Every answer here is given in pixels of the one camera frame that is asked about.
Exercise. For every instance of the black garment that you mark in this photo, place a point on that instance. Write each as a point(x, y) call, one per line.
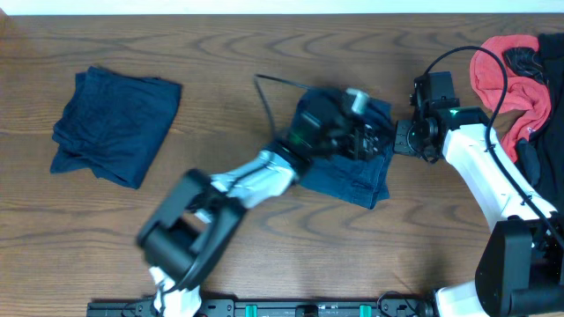
point(541, 157)

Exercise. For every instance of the folded navy blue garment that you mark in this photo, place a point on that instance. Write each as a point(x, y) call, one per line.
point(114, 125)

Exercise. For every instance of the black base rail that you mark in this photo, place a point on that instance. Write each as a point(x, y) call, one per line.
point(389, 306)

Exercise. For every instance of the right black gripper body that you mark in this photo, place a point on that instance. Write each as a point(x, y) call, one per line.
point(408, 141)

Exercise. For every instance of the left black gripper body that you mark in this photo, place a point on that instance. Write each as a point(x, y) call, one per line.
point(347, 146)

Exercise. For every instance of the navy blue shorts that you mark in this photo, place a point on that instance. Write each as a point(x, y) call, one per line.
point(356, 181)

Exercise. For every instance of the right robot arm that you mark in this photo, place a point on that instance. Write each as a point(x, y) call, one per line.
point(520, 272)

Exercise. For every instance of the red cloth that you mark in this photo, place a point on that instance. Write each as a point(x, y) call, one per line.
point(524, 94)

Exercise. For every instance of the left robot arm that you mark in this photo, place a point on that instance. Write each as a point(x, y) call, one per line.
point(185, 237)

